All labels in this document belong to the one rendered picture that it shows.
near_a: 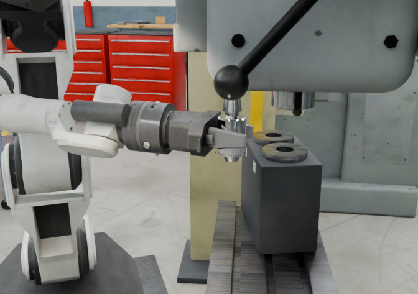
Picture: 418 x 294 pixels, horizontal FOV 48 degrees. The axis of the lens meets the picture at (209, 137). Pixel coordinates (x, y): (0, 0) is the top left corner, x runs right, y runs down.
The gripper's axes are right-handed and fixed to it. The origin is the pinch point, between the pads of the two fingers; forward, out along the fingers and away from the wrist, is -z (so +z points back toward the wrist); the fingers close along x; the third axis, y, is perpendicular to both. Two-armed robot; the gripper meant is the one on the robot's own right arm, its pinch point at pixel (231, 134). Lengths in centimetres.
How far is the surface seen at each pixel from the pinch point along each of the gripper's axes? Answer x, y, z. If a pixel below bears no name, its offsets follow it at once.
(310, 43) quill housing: -29.9, -18.0, -14.5
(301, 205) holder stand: 13.4, 17.0, -10.9
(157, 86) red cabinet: 393, 72, 185
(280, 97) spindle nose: -22.3, -11.5, -11.0
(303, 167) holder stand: 13.3, 9.2, -10.7
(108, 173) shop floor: 251, 119, 168
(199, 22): -24.4, -19.2, -2.6
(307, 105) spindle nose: -21.8, -10.7, -13.9
